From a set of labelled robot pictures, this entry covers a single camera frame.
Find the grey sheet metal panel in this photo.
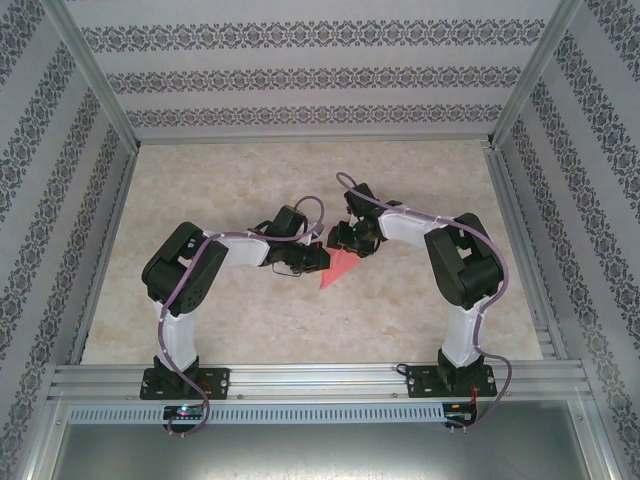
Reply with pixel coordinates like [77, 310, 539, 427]
[29, 422, 614, 480]

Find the pink cloth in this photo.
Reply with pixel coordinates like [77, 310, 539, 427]
[316, 246, 363, 291]

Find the aluminium table edge rail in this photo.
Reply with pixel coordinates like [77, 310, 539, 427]
[67, 147, 141, 365]
[483, 147, 570, 361]

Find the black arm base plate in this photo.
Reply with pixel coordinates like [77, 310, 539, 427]
[139, 367, 232, 401]
[405, 364, 500, 400]

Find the wide aluminium mounting rail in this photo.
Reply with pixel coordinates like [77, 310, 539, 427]
[47, 363, 594, 401]

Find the slotted grey cable duct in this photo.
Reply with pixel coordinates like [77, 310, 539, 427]
[66, 401, 479, 426]

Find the aluminium frame post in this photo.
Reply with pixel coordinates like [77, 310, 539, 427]
[43, 0, 143, 154]
[569, 397, 634, 480]
[483, 0, 590, 151]
[12, 397, 71, 480]

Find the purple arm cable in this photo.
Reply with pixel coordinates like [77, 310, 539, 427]
[157, 195, 330, 440]
[334, 171, 514, 432]

